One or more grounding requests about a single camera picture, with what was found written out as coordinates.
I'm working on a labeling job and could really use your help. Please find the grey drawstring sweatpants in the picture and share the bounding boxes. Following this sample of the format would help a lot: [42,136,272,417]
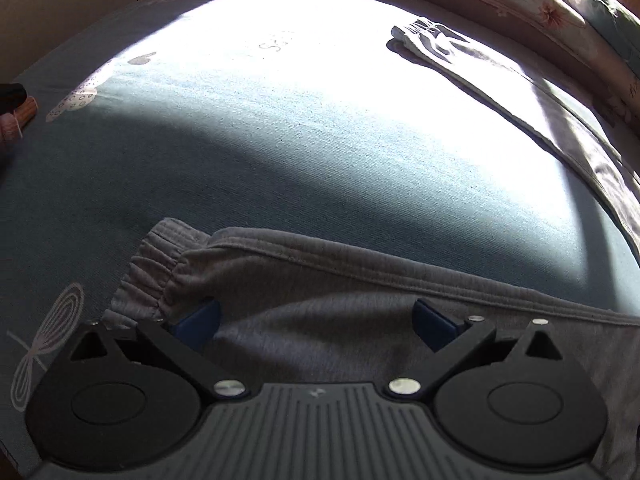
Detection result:
[100,17,640,480]

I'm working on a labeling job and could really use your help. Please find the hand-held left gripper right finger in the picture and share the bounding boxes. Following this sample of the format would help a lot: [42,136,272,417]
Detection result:
[384,298,567,402]

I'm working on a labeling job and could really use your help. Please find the blue floral pillow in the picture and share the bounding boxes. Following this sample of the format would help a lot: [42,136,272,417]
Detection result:
[552,0,640,68]

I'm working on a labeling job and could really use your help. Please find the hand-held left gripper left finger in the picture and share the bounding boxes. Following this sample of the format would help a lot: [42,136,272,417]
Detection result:
[69,298,250,402]

